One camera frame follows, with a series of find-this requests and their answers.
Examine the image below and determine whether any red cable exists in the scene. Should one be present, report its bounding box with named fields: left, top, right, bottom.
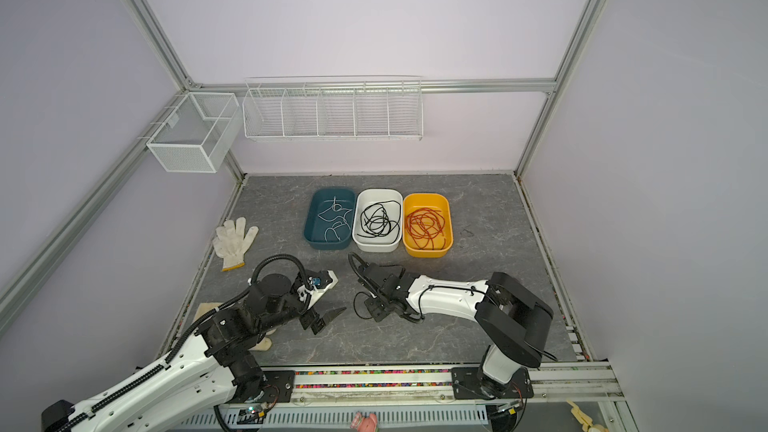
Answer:
left=406, top=207, right=449, bottom=251

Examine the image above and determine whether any white cable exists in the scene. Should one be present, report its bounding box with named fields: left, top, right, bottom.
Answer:
left=316, top=195, right=355, bottom=244

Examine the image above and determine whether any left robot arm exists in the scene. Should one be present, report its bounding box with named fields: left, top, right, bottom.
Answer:
left=41, top=254, right=340, bottom=431

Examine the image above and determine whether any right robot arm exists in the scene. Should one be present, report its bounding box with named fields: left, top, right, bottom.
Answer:
left=348, top=253, right=554, bottom=401

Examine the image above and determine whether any yellow plastic bin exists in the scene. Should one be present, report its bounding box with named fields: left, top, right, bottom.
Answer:
left=402, top=193, right=454, bottom=258

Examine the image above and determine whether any white plastic bin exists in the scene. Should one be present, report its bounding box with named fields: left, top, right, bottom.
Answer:
left=352, top=188, right=403, bottom=253

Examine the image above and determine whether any teal plastic bin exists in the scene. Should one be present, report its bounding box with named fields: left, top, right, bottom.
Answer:
left=303, top=188, right=356, bottom=251

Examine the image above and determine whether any beige rubber glove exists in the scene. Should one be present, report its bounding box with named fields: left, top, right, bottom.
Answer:
left=193, top=302, right=277, bottom=352

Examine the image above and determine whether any white cotton glove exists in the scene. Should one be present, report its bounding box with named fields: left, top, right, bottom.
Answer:
left=212, top=217, right=259, bottom=272

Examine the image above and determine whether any pink object at bottom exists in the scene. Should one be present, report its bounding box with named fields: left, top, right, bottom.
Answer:
left=350, top=412, right=378, bottom=432

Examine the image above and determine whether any small white mesh basket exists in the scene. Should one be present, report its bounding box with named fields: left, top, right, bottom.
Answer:
left=147, top=92, right=243, bottom=173

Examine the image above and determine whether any cream object bottom right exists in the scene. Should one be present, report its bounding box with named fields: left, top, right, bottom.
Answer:
left=567, top=401, right=609, bottom=432

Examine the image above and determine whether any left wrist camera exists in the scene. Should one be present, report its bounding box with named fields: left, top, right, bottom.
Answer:
left=305, top=270, right=339, bottom=308

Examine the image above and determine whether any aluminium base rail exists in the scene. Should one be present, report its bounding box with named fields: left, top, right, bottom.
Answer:
left=125, top=362, right=625, bottom=412

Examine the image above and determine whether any long white wire rack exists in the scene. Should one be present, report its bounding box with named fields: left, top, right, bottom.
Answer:
left=242, top=75, right=424, bottom=141

